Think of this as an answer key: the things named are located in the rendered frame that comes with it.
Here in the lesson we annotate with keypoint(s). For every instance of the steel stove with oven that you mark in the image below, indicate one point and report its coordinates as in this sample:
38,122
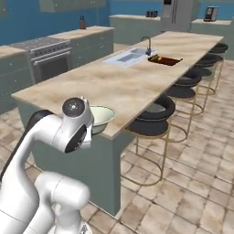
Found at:
48,59

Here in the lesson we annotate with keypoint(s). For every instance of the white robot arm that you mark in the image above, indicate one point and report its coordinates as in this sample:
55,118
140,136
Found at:
21,170

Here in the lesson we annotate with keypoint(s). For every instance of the dark red-brown tray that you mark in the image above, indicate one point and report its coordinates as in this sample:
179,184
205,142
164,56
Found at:
168,61

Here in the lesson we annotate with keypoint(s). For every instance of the black and silver coffee machine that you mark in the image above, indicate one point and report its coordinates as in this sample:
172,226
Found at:
210,13

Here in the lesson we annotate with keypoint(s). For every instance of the brown knife block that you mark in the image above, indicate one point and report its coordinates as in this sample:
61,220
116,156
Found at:
82,23

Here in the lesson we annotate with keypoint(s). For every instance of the kitchen island with beige worktop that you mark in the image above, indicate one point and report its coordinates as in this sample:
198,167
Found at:
122,88

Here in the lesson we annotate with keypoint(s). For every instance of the steel fridge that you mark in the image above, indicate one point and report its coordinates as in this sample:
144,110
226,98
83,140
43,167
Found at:
178,15

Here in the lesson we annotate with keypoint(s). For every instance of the pale green bowl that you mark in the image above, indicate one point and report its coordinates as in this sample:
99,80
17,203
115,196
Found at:
103,116

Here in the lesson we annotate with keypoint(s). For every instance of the black toaster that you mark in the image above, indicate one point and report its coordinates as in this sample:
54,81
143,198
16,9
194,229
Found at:
151,14

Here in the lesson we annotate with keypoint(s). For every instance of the orange vegetable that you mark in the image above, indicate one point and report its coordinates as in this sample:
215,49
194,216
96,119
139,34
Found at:
157,57

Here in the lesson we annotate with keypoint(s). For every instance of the white sink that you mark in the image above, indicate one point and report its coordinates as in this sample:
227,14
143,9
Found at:
128,57

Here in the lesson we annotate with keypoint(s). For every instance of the green vegetable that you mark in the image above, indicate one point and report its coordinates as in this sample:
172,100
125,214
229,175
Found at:
152,58

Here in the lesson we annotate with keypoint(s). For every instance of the black stool with gold legs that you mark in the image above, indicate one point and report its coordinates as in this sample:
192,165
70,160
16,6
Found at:
220,47
152,122
182,90
203,71
211,59

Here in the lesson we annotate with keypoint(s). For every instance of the grey-green cupboard run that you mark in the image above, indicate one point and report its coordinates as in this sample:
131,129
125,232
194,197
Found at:
13,76
135,29
214,35
90,45

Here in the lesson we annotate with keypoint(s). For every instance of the dark curved tap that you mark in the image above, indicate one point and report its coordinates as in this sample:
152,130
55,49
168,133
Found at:
148,48

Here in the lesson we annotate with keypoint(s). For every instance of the grey-green wall cupboards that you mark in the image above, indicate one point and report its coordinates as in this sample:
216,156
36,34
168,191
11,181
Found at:
73,4

